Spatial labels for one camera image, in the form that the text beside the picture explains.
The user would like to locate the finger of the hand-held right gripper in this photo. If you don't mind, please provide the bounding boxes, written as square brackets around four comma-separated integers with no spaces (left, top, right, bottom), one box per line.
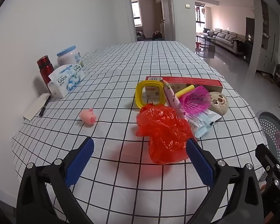
[255,143,280,183]

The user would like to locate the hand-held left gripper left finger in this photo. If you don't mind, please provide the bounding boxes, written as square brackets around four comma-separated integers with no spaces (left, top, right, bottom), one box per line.
[16,137,95,224]

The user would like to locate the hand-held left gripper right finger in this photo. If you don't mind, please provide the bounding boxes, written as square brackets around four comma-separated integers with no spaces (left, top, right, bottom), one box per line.
[185,139,264,224]

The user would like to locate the grey perforated basket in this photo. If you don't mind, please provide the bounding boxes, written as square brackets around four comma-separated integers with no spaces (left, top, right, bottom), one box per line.
[255,110,280,182]

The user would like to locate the red plastic bag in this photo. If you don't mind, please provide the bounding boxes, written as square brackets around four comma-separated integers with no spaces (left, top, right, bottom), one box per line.
[136,103,196,165]

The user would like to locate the round brown plush toy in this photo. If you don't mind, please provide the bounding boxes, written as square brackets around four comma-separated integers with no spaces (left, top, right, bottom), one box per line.
[209,92,229,116]

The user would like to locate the pink mesh scoop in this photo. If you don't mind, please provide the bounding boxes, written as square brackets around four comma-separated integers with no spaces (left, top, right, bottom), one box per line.
[178,85,211,116]

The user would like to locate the pink snack wrapper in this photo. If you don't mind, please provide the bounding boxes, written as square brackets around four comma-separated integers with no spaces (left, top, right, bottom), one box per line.
[160,79,187,119]

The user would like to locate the white and blue packet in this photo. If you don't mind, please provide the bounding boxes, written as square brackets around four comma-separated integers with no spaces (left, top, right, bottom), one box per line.
[185,109,221,139]

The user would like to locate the pink pig toy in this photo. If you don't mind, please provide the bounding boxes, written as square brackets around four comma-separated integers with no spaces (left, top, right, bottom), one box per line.
[79,108,97,125]

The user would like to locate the black pen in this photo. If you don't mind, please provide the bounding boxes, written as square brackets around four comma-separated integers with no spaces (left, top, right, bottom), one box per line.
[39,95,52,117]

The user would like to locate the flat white box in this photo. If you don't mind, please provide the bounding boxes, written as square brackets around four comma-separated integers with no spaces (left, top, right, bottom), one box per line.
[23,93,52,121]

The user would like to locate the yellow stick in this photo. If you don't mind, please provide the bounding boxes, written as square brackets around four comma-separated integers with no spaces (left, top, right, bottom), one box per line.
[175,85,195,98]

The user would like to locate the white and blue tissue pack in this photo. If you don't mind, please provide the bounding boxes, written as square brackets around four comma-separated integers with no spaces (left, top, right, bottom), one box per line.
[48,64,85,98]

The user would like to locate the long red box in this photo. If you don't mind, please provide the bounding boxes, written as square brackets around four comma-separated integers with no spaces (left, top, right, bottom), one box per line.
[145,76,223,94]

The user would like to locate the yellow-rimmed container lid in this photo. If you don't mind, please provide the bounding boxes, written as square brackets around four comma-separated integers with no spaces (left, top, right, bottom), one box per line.
[135,80,168,109]

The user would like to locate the white shelf cabinet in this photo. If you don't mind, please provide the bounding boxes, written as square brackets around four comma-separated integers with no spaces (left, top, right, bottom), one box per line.
[257,0,280,75]

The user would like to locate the red thermos bottle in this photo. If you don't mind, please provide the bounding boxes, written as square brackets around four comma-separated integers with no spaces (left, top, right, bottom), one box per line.
[37,55,55,91]

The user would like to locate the white jar with blue lid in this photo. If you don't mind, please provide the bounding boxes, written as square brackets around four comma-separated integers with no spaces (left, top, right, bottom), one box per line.
[57,45,84,71]

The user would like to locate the white checked tablecloth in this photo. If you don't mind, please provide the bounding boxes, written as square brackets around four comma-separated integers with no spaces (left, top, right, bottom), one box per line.
[11,41,271,224]

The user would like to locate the grey sofa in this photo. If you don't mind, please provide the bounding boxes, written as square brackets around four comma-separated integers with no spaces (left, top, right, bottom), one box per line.
[203,28,246,56]

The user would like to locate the glass coffee table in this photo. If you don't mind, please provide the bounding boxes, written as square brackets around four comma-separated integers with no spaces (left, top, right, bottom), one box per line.
[196,34,216,49]

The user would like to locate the balcony window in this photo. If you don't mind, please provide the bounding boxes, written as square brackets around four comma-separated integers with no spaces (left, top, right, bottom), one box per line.
[194,2,206,34]

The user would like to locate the bedroom window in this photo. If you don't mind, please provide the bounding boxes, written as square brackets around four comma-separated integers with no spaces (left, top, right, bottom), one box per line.
[132,2,141,27]

